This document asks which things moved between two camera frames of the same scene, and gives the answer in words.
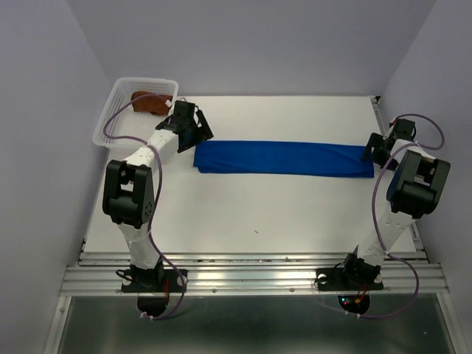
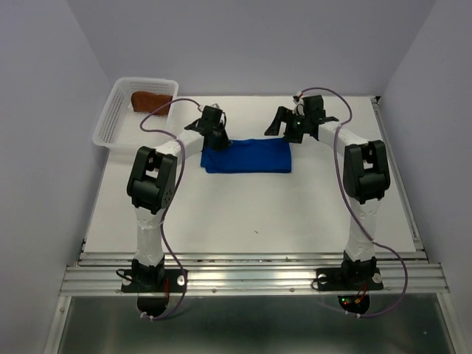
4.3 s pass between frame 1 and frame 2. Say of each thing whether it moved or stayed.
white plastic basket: stayed
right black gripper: moved
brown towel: stayed
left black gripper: moved
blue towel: moved
